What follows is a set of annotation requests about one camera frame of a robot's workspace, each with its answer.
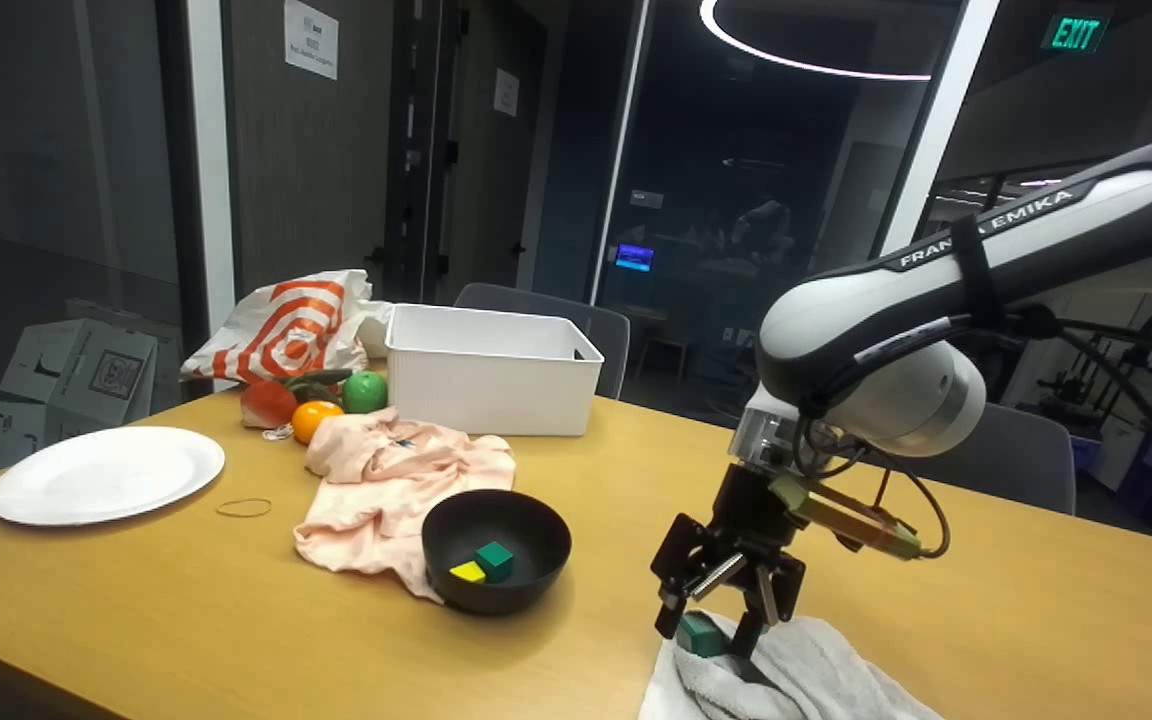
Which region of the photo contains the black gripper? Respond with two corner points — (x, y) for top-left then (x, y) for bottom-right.
(647, 460), (813, 662)

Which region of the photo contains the white terry towel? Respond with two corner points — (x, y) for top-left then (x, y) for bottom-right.
(635, 613), (947, 720)

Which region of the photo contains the teal green cube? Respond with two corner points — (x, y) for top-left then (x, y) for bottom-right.
(473, 536), (519, 584)
(672, 613), (732, 659)

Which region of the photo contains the black bowl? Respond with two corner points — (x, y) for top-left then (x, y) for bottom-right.
(417, 484), (578, 621)

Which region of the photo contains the grey office chair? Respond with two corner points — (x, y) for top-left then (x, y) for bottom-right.
(451, 278), (635, 402)
(942, 395), (1084, 521)

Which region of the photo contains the white plastic bin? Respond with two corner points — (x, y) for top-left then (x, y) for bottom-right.
(381, 299), (609, 438)

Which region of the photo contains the blue lit screen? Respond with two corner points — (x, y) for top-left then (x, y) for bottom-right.
(609, 239), (659, 278)

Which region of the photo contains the pink crumpled cloth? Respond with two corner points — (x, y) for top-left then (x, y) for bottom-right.
(289, 402), (524, 607)

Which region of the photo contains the green ball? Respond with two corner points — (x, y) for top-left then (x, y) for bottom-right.
(338, 367), (394, 414)

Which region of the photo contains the orange fruit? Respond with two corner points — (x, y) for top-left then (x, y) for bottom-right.
(289, 395), (350, 446)

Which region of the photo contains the red round fruit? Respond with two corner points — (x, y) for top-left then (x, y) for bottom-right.
(235, 376), (303, 436)

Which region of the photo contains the red white plastic bag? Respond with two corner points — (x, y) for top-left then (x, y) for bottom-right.
(177, 269), (390, 390)

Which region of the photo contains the small white paper sign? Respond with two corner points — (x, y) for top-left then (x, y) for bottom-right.
(488, 63), (524, 124)

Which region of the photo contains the white plate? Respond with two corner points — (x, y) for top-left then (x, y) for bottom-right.
(0, 421), (234, 530)

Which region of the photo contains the green exit sign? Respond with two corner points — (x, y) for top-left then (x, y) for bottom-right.
(1038, 6), (1117, 58)

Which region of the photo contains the white cardboard box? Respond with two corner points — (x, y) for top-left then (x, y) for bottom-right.
(0, 314), (164, 428)
(0, 395), (72, 479)

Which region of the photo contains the large white paper sign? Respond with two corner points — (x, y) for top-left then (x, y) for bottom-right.
(279, 0), (345, 83)

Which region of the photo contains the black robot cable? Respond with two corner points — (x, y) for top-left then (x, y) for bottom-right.
(867, 457), (956, 562)

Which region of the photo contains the white door frame post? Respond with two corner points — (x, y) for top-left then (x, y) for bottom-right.
(583, 0), (655, 313)

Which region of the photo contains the white ring ceiling light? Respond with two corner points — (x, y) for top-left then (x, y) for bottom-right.
(697, 0), (942, 89)

